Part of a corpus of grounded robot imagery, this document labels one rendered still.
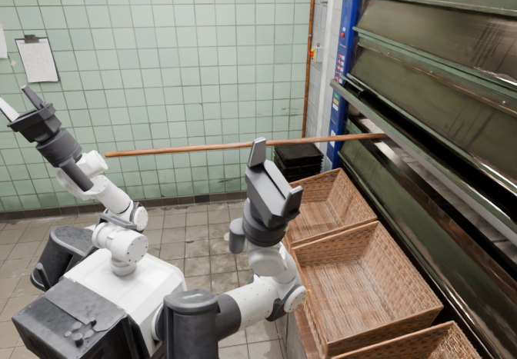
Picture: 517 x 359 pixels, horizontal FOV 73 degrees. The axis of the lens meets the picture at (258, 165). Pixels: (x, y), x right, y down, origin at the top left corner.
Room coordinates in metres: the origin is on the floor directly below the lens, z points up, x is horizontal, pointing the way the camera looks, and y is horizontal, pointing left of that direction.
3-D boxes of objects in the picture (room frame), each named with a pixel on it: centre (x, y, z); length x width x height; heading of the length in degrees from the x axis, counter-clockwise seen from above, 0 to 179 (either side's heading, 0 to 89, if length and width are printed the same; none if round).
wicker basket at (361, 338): (1.16, -0.45, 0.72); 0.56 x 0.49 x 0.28; 10
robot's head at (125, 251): (0.60, 0.31, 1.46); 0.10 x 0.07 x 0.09; 61
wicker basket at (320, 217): (1.73, -0.36, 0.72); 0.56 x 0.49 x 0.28; 9
